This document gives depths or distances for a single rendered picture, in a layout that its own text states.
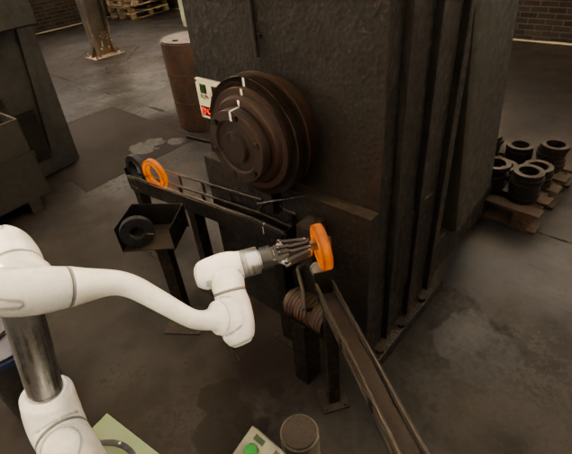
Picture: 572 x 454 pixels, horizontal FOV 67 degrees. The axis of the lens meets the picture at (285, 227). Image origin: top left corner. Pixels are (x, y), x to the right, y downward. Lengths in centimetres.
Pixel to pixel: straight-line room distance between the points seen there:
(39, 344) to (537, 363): 206
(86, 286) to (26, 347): 32
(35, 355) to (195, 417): 96
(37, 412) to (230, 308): 64
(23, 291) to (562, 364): 220
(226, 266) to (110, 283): 36
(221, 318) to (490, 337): 155
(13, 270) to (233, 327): 58
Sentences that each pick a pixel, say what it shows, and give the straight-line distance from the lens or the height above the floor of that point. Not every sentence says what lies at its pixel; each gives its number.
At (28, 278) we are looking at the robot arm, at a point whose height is 121.
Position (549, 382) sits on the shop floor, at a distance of 238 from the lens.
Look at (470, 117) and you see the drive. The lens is 218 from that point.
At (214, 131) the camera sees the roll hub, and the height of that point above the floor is 116.
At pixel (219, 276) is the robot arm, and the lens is 134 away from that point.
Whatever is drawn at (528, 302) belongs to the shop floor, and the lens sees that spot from 270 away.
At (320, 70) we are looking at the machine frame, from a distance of 156.
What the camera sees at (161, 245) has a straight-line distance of 208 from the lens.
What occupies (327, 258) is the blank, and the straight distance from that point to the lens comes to 136.
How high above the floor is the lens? 181
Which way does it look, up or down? 36 degrees down
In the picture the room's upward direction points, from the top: 6 degrees counter-clockwise
